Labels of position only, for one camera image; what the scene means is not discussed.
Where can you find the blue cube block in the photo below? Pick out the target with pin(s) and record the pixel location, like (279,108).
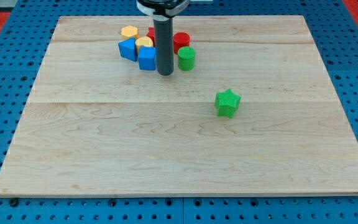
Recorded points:
(146,58)

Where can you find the blue triangular prism block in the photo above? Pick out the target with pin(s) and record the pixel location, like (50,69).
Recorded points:
(127,49)

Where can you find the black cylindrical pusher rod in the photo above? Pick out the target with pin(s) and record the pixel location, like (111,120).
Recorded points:
(164,46)

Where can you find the red block behind rod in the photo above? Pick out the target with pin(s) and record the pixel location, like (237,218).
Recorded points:
(151,36)

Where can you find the green cylinder block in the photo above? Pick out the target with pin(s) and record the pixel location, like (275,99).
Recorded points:
(186,58)

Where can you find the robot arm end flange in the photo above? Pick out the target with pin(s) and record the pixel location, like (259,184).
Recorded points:
(164,8)

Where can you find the yellow rounded block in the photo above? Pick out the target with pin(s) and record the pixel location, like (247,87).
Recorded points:
(144,41)

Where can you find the light wooden board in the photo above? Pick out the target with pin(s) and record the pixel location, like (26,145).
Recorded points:
(96,126)

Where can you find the red cylinder block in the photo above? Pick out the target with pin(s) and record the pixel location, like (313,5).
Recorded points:
(180,39)

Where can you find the yellow hexagon block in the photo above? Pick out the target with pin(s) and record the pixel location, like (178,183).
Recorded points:
(128,32)

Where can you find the green star block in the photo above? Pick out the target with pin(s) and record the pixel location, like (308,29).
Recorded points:
(227,103)

